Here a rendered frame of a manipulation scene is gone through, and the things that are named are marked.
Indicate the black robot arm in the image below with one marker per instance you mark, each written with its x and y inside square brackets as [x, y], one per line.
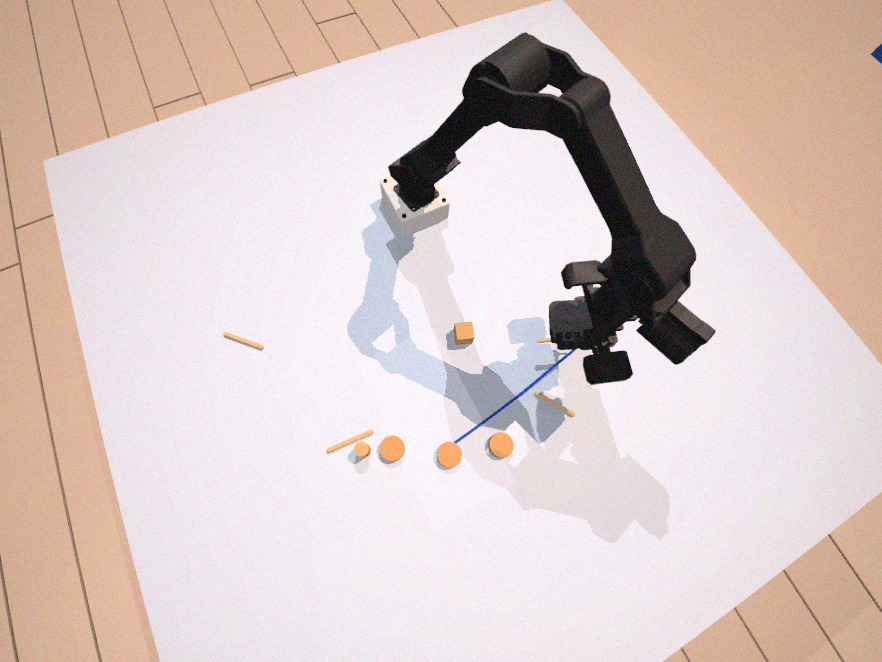
[649, 268]

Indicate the light wooden block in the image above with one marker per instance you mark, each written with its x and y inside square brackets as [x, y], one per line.
[463, 333]

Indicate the round wooden disc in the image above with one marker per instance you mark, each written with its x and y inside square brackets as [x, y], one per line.
[501, 445]
[392, 448]

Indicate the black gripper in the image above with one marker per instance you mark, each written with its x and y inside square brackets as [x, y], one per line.
[603, 366]

